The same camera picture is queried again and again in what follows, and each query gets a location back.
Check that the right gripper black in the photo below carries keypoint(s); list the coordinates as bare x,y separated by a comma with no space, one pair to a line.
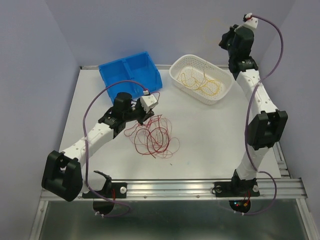
223,43

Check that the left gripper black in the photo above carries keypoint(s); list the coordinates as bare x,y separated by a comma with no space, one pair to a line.
145,115

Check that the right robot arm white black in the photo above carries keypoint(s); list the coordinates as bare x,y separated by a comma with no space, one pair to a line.
251,160

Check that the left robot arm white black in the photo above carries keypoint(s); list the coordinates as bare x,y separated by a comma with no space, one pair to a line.
66,173

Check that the blue plastic divided bin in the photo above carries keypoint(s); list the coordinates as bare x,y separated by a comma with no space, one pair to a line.
138,68

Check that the white perforated plastic basket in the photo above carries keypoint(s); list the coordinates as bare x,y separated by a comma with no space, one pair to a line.
200,79

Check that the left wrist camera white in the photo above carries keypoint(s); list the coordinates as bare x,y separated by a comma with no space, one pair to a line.
148,102

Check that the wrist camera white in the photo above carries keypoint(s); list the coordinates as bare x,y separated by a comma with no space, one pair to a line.
148,102
250,22

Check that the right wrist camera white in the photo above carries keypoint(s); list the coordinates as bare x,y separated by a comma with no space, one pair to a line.
250,22

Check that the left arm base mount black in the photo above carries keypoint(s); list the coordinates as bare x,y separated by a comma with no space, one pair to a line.
104,186

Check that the aluminium front rail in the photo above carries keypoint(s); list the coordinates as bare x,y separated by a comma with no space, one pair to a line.
199,190

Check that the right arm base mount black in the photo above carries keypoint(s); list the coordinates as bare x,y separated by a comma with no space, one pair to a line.
236,187

